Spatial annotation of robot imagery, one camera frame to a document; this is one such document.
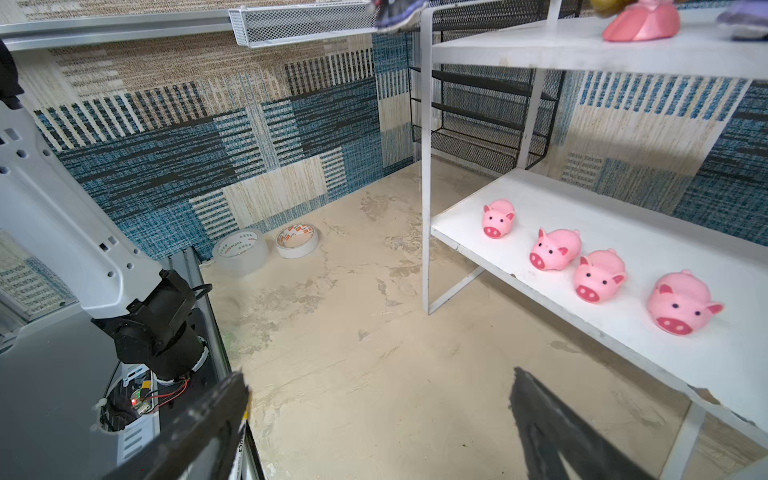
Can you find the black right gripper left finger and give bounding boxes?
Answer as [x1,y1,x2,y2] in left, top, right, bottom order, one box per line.
[105,372,249,479]

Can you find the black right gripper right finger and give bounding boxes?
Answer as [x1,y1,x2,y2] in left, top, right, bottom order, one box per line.
[510,367,651,479]

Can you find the pink pig toy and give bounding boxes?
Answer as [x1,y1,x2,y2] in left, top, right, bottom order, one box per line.
[573,249,628,304]
[646,270,724,336]
[482,199,516,239]
[529,229,582,271]

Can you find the doll toy figure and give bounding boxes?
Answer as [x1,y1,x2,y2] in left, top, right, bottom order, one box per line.
[590,0,681,43]

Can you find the purple toy figure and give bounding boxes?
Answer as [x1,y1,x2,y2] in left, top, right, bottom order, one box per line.
[372,0,429,32]

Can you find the black purple Kuromi figurine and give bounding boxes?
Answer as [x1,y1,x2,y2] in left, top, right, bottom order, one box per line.
[716,0,768,40]

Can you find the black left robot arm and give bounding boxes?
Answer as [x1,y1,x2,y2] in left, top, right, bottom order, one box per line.
[1,48,209,382]

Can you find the clear tape roll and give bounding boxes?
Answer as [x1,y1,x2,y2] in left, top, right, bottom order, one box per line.
[213,229,269,277]
[275,223,320,259]

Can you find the black wire mesh shelf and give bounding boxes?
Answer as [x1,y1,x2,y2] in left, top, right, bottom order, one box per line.
[409,1,567,174]

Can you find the white wire mesh basket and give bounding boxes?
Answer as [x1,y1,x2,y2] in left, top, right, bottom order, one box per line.
[228,1,376,49]

